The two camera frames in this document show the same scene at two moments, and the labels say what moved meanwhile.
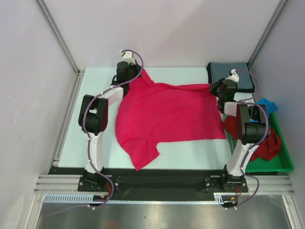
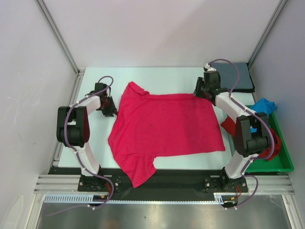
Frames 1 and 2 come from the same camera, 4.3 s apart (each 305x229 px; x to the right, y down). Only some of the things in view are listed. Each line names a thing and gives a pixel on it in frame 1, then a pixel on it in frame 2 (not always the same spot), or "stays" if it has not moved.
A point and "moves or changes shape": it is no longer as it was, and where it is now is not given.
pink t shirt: x=147 y=113 moves or changes shape
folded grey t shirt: x=220 y=71 stays
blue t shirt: x=271 y=107 stays
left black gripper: x=136 y=67 → x=113 y=110
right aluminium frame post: x=281 y=5 stays
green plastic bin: x=282 y=163 stays
